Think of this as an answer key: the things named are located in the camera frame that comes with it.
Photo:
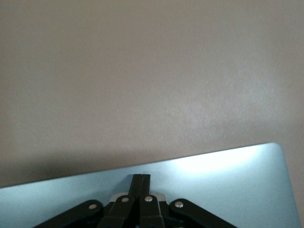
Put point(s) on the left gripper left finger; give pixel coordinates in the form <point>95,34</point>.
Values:
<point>137,185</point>

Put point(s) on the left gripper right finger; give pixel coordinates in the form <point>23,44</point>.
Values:
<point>146,185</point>

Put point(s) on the silver laptop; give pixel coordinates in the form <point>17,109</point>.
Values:
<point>225,185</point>

